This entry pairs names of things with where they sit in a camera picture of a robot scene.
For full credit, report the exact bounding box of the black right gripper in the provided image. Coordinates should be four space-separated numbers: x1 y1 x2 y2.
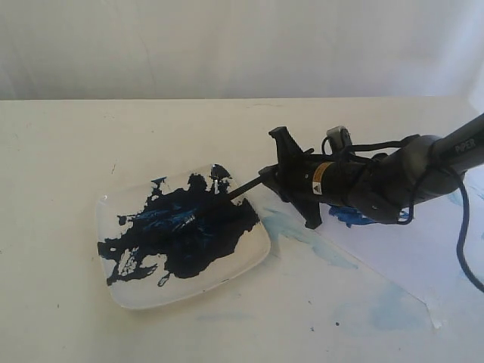
259 126 355 229

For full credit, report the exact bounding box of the black paintbrush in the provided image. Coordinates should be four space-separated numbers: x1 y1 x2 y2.
166 175 265 237

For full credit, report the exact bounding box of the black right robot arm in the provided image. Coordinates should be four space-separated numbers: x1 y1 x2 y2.
259 116 483 229

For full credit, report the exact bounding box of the white paper sheet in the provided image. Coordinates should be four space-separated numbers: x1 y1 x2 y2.
315 190 483 305

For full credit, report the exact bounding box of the white square paint plate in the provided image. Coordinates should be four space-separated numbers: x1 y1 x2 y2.
95 164 271 309

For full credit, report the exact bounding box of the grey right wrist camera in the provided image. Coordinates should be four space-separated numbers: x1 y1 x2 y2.
327 126 352 154

